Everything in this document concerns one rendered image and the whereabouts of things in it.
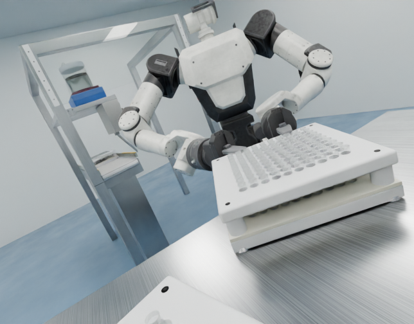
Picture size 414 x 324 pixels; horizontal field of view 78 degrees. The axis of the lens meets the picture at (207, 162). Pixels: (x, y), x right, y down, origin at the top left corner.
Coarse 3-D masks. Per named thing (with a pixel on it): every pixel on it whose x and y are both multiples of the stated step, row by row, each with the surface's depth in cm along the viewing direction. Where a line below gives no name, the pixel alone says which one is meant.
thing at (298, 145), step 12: (300, 132) 50; (264, 144) 51; (276, 144) 48; (288, 144) 46; (300, 144) 44; (312, 144) 42; (324, 144) 40; (240, 156) 50; (252, 156) 47; (264, 156) 45; (276, 156) 43; (288, 156) 41; (300, 156) 39; (312, 156) 39
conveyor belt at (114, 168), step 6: (114, 162) 197; (120, 162) 185; (126, 162) 175; (132, 162) 175; (102, 168) 189; (108, 168) 178; (114, 168) 169; (120, 168) 170; (126, 168) 172; (102, 174) 165; (108, 174) 166; (114, 174) 168
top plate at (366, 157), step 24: (360, 144) 38; (216, 168) 51; (240, 168) 46; (264, 168) 42; (312, 168) 36; (336, 168) 34; (360, 168) 33; (216, 192) 41; (240, 192) 38; (264, 192) 35; (288, 192) 34; (312, 192) 34; (240, 216) 35
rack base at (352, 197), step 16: (368, 176) 37; (336, 192) 37; (352, 192) 35; (368, 192) 34; (384, 192) 34; (400, 192) 34; (288, 208) 38; (304, 208) 36; (320, 208) 35; (336, 208) 35; (352, 208) 35; (256, 224) 37; (272, 224) 35; (288, 224) 35; (304, 224) 35; (240, 240) 36; (256, 240) 36
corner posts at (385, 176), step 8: (384, 168) 33; (392, 168) 34; (376, 176) 34; (384, 176) 34; (392, 176) 34; (376, 184) 35; (384, 184) 34; (232, 224) 35; (240, 224) 36; (232, 232) 36; (240, 232) 36
